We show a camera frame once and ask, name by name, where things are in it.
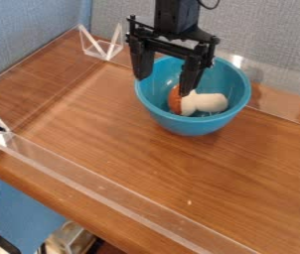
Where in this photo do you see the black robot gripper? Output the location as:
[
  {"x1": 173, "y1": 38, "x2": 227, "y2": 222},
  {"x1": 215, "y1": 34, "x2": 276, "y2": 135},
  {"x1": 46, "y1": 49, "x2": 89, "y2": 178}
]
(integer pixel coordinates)
[{"x1": 127, "y1": 0, "x2": 222, "y2": 97}]

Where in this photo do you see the blue plastic bowl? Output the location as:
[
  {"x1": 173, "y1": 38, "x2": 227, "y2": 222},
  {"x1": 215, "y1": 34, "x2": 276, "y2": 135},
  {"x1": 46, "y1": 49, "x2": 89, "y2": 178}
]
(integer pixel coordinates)
[{"x1": 135, "y1": 57, "x2": 251, "y2": 136}]

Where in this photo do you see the brown and white toy mushroom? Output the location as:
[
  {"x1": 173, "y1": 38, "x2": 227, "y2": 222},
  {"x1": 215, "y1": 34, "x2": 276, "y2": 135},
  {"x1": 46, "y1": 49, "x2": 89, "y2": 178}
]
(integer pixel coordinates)
[{"x1": 168, "y1": 85, "x2": 228, "y2": 116}]

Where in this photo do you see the clear acrylic front barrier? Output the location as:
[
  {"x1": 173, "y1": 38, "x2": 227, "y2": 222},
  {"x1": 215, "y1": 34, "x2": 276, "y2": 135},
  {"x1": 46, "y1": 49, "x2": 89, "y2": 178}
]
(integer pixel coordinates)
[{"x1": 3, "y1": 132, "x2": 258, "y2": 254}]

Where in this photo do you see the black object at bottom left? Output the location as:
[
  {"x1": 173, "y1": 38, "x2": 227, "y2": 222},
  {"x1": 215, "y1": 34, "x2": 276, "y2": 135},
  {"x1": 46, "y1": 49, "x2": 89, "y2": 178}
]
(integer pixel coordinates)
[{"x1": 0, "y1": 229, "x2": 23, "y2": 254}]

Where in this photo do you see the metal frame under table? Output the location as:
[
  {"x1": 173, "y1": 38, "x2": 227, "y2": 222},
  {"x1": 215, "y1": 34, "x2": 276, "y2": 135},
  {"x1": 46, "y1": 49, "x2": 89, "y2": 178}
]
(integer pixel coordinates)
[{"x1": 35, "y1": 220, "x2": 97, "y2": 254}]

